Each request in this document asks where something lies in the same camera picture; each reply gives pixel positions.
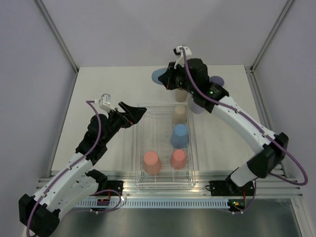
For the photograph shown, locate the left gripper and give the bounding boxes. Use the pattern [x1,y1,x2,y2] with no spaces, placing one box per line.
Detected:
[102,101,147,144]

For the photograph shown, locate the pink cup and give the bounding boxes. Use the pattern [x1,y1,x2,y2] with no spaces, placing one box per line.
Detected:
[143,151,162,175]
[170,149,187,170]

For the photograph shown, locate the blue cup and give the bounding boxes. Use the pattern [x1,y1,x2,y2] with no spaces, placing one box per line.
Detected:
[170,123,188,149]
[152,68,167,85]

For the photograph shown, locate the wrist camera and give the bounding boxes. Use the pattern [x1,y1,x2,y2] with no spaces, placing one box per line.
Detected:
[98,94,115,113]
[173,45,192,69]

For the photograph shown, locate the white wire dish rack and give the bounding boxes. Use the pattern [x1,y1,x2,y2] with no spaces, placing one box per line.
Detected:
[133,103,196,189]

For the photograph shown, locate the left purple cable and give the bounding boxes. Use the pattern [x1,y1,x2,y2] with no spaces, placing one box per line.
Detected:
[25,100,104,237]

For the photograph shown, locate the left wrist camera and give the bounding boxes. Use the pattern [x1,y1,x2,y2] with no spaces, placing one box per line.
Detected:
[98,94,115,113]

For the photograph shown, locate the aluminium rail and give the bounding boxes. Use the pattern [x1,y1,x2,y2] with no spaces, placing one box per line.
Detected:
[37,172,304,198]

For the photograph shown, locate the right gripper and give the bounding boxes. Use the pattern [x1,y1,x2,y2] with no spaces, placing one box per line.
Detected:
[159,61,197,95]

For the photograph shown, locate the slotted cable duct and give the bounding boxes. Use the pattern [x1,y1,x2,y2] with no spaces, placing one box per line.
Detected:
[75,198,230,209]

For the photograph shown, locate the purple cup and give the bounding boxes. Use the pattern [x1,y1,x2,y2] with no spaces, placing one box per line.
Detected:
[209,76,225,86]
[192,102,204,114]

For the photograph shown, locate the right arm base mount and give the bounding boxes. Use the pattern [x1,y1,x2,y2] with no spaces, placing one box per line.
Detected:
[205,180,255,197]

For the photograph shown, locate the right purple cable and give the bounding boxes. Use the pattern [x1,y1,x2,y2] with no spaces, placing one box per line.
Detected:
[180,48,308,213]

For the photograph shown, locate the right pink cup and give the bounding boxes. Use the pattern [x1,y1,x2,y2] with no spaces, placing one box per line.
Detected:
[170,149,187,170]

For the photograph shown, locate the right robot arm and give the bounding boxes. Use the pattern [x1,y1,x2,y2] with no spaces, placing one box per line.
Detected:
[152,58,288,195]

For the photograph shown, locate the beige cup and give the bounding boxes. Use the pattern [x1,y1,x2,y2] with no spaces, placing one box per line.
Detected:
[172,105,187,125]
[175,89,188,103]

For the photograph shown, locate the left pink cup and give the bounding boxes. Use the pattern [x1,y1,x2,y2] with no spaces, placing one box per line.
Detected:
[143,151,162,175]

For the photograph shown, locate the purple cable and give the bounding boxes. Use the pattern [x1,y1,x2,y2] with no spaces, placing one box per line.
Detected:
[180,48,308,213]
[25,100,104,237]

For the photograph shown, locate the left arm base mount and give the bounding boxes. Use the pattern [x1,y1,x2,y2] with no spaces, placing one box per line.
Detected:
[86,180,124,197]

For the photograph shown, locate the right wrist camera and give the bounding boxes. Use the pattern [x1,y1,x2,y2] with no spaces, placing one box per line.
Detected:
[173,45,192,69]

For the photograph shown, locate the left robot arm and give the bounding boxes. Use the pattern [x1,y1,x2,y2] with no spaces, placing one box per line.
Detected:
[18,102,147,237]

